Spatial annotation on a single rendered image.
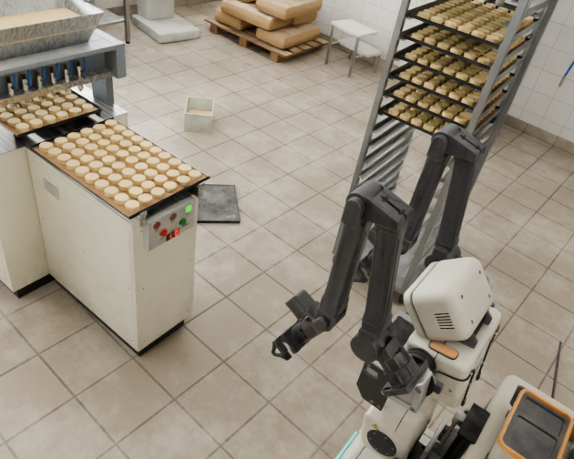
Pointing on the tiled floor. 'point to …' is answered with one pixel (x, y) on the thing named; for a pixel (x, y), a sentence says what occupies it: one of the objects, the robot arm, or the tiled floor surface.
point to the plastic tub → (199, 115)
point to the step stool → (353, 42)
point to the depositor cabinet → (18, 207)
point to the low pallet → (265, 42)
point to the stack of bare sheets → (218, 205)
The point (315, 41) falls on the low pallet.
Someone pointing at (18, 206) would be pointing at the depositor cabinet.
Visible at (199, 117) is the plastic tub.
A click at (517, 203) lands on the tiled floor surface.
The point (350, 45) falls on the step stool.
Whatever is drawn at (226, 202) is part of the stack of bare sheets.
